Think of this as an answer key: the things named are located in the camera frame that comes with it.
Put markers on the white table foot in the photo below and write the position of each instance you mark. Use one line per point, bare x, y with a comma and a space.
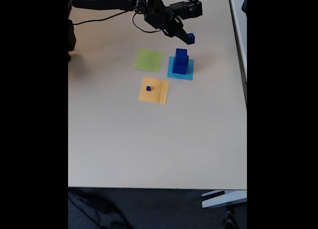
223, 200

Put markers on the black chair base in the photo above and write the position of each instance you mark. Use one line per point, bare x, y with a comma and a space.
231, 219

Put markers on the orange paper square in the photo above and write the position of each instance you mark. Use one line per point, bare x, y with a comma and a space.
159, 95

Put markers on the black camera box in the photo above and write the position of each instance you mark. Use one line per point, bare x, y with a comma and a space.
191, 11

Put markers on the white adjacent table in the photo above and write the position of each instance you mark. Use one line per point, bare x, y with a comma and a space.
238, 40

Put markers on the dark blue object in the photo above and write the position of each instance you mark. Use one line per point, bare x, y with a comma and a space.
245, 4

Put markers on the light blue paper square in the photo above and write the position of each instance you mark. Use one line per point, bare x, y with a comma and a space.
189, 75

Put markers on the green paper square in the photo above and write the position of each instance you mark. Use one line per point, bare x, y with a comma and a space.
149, 61

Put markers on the small blue cube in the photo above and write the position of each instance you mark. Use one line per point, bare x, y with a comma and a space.
191, 38

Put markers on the large blue cube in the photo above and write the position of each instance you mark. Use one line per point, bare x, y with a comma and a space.
179, 69

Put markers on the medium blue cube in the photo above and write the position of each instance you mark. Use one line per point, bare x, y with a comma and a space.
181, 55

